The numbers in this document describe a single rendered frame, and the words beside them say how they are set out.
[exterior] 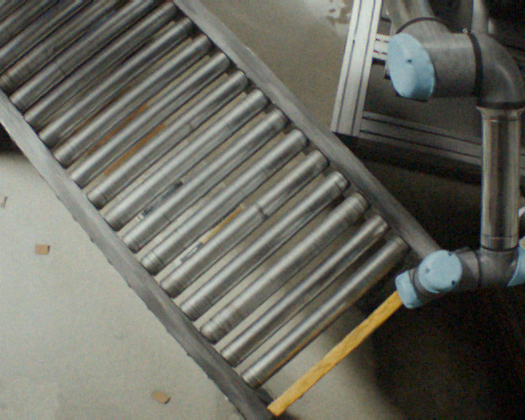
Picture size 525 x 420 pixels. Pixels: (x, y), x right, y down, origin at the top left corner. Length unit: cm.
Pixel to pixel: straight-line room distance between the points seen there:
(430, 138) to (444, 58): 105
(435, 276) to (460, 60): 39
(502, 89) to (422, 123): 104
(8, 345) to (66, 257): 36
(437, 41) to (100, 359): 155
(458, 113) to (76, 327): 140
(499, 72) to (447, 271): 37
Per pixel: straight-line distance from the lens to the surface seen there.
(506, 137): 135
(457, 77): 129
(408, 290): 147
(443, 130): 233
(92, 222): 163
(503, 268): 142
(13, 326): 250
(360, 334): 154
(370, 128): 229
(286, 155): 164
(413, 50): 128
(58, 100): 176
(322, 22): 269
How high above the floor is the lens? 234
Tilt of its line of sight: 75 degrees down
